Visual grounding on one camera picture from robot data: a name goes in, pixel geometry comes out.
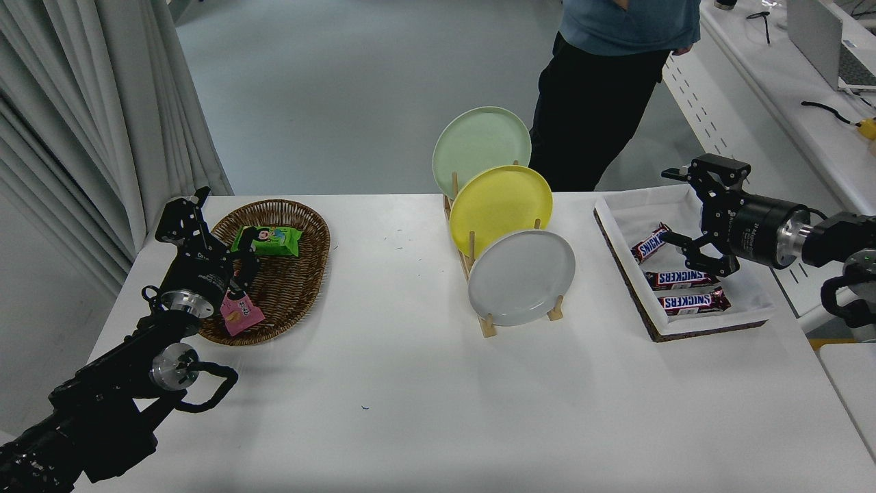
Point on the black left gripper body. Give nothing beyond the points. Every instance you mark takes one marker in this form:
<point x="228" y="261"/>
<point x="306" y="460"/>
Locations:
<point x="198" y="277"/>

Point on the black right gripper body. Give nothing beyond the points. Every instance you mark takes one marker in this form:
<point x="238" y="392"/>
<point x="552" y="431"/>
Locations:
<point x="756" y="229"/>

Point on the grey plate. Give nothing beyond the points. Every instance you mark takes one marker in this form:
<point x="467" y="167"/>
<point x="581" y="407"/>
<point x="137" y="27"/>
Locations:
<point x="521" y="277"/>

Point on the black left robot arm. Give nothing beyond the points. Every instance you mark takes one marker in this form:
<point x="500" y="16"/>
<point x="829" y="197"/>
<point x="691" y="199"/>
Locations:
<point x="102" y="404"/>

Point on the yellow plate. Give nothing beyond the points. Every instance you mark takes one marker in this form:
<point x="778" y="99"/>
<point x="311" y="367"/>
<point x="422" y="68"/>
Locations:
<point x="498" y="202"/>

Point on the wooden plate rack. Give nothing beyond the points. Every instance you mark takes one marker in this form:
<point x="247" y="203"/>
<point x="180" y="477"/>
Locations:
<point x="486" y="326"/>

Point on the pale green plate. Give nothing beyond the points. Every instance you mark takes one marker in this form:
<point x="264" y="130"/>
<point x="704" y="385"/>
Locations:
<point x="477" y="140"/>

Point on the green snack packet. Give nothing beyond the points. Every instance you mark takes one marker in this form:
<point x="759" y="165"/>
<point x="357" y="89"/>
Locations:
<point x="270" y="241"/>

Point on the Snickers bar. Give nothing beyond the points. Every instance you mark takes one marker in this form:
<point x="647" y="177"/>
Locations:
<point x="650" y="243"/>
<point x="692" y="302"/>
<point x="681" y="278"/>

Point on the brown wicker basket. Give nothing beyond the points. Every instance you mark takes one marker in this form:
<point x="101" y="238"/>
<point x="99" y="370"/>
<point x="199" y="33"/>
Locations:
<point x="291" y="281"/>

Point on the pink snack packet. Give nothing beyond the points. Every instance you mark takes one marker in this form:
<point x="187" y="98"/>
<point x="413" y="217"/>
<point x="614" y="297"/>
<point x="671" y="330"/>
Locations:
<point x="239" y="316"/>

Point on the white lined tray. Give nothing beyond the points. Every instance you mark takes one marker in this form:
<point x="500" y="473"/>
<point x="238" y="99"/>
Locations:
<point x="650" y="209"/>

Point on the white side desk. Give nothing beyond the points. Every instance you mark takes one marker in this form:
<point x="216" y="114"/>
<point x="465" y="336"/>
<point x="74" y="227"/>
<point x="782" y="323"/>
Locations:
<point x="787" y="116"/>

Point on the person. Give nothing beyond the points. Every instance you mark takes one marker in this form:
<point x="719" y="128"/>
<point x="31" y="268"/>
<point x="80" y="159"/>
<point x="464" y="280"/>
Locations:
<point x="588" y="116"/>

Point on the grey curtain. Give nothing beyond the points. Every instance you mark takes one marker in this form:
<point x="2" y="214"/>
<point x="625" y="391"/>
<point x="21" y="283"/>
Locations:
<point x="82" y="123"/>

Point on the yellow connector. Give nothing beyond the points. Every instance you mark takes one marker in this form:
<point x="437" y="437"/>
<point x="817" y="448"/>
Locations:
<point x="868" y="129"/>

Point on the silver laptop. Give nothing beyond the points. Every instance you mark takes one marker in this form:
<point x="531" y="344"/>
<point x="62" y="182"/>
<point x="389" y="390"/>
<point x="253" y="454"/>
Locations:
<point x="814" y="34"/>

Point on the dark round object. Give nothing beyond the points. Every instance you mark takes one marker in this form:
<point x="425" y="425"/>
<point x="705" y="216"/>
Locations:
<point x="724" y="4"/>

